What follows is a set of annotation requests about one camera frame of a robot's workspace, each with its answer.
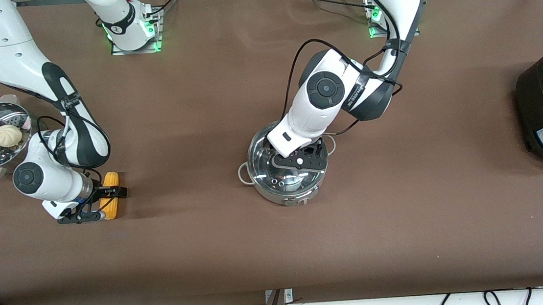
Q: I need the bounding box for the yellow corn cob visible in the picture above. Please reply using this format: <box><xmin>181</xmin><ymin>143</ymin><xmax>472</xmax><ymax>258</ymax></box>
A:
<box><xmin>95</xmin><ymin>171</ymin><xmax>123</xmax><ymax>221</ymax></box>

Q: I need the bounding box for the glass pot lid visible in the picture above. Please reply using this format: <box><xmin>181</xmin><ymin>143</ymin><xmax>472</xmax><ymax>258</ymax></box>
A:
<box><xmin>245</xmin><ymin>118</ymin><xmax>331</xmax><ymax>196</ymax></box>

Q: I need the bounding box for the brown table cover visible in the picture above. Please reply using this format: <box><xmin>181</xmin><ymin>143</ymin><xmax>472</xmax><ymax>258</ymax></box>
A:
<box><xmin>0</xmin><ymin>0</ymin><xmax>543</xmax><ymax>305</ymax></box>

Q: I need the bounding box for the white steamed bun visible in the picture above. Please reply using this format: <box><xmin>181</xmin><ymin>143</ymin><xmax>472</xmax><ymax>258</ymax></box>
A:
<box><xmin>0</xmin><ymin>123</ymin><xmax>24</xmax><ymax>149</ymax></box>

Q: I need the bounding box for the steel pot with handles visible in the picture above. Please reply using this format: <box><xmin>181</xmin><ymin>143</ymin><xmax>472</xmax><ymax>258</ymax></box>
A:
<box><xmin>234</xmin><ymin>117</ymin><xmax>342</xmax><ymax>211</ymax></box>

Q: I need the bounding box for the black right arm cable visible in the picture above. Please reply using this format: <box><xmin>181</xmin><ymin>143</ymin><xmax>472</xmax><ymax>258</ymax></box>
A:
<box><xmin>33</xmin><ymin>88</ymin><xmax>115</xmax><ymax>193</ymax></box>

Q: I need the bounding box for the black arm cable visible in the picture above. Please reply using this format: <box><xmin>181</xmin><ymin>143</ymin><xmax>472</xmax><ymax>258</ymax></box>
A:
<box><xmin>33</xmin><ymin>88</ymin><xmax>115</xmax><ymax>193</ymax></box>
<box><xmin>278</xmin><ymin>0</ymin><xmax>410</xmax><ymax>141</ymax></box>

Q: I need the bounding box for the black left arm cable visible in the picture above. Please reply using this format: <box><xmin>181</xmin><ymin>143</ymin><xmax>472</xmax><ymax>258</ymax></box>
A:
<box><xmin>278</xmin><ymin>0</ymin><xmax>410</xmax><ymax>141</ymax></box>

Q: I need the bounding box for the small metal edge bracket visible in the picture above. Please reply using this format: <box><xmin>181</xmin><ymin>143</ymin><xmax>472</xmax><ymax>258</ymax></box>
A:
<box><xmin>264</xmin><ymin>287</ymin><xmax>294</xmax><ymax>305</ymax></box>

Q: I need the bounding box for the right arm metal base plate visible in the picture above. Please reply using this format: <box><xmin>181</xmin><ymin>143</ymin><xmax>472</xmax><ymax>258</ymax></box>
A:
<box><xmin>108</xmin><ymin>5</ymin><xmax>164</xmax><ymax>56</ymax></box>

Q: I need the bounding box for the long black base cable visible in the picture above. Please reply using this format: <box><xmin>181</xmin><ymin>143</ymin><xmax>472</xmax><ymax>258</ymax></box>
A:
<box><xmin>288</xmin><ymin>0</ymin><xmax>373</xmax><ymax>17</ymax></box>

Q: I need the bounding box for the black right base cable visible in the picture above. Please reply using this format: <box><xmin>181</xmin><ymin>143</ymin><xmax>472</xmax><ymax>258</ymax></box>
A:
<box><xmin>142</xmin><ymin>0</ymin><xmax>184</xmax><ymax>20</ymax></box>

